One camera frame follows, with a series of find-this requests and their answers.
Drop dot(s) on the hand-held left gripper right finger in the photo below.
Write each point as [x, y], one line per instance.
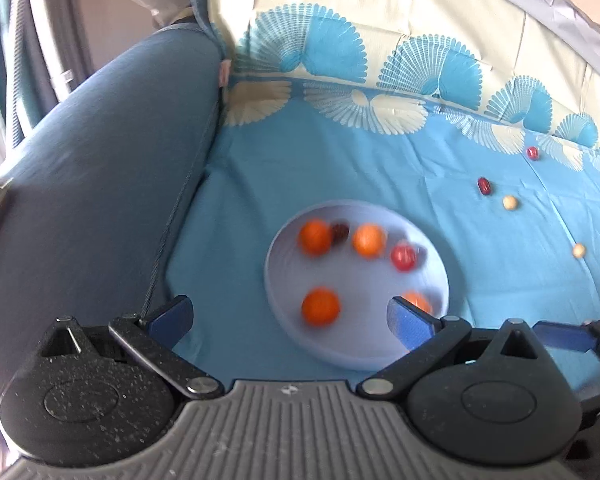
[405, 322]

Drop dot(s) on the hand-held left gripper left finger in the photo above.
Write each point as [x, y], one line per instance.
[170, 320]

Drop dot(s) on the light blue plate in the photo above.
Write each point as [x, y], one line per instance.
[360, 285]

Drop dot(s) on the red cherry tomato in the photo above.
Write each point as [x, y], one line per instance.
[404, 256]

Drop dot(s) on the beige longan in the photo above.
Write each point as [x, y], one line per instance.
[510, 203]
[578, 250]

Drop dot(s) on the blue fan-print blanket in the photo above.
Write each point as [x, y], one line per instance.
[380, 150]

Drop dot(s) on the teal curtain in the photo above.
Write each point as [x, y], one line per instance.
[22, 60]

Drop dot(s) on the white rack pole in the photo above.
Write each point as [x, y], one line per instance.
[55, 25]

